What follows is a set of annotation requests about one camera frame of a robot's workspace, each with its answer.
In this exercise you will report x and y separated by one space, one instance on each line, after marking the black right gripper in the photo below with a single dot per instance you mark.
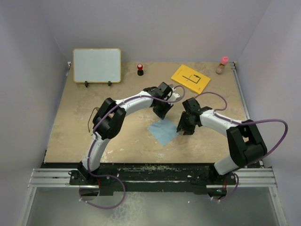
188 130

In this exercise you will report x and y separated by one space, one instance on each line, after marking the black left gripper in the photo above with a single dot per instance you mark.
161 115

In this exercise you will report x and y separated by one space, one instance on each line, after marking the blue cleaning cloth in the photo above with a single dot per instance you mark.
164 131

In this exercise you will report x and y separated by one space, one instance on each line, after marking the thin framed sunglasses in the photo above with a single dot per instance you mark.
90 117

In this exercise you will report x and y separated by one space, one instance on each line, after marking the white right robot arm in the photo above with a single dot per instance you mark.
244 141

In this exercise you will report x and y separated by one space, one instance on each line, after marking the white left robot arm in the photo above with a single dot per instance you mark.
109 119

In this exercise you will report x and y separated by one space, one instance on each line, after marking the yellow book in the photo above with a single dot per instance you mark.
191 79

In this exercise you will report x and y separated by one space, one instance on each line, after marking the red and black stamp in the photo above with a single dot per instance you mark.
140 71

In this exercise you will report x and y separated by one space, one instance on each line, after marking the pink capped small bottle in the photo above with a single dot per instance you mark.
222 64

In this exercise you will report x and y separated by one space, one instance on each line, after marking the small whiteboard on stand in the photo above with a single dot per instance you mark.
96 65

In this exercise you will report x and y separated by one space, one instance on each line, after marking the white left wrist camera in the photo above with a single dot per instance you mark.
174 96

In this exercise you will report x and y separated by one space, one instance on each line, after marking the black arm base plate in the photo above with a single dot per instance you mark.
197 178

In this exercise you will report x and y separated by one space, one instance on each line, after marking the aluminium rail frame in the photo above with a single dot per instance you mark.
50 178

